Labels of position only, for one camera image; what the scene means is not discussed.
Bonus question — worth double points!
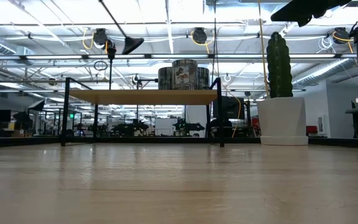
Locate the white board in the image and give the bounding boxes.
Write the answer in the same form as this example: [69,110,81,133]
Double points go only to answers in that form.
[154,118,178,136]

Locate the green cactus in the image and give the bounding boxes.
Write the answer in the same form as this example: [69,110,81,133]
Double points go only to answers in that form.
[265,30,294,99]

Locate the black aluminium table frame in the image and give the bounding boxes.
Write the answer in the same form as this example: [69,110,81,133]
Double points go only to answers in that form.
[0,136,358,149]

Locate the wooden shelf riser black legs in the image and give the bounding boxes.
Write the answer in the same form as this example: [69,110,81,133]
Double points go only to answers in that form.
[60,77,226,147]

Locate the white plant pot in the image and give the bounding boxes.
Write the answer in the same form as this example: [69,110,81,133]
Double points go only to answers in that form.
[256,96,310,146]

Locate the black studio lamp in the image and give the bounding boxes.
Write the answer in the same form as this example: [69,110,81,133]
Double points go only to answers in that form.
[12,98,46,131]

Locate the black ceiling cable reel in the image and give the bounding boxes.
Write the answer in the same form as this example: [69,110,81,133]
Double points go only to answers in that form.
[92,27,109,46]
[333,27,351,45]
[192,27,208,45]

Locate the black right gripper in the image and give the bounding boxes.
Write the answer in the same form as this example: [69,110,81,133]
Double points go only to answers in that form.
[270,0,352,27]

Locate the yellow hanging cable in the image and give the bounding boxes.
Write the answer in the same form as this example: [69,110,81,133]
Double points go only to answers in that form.
[257,0,270,98]

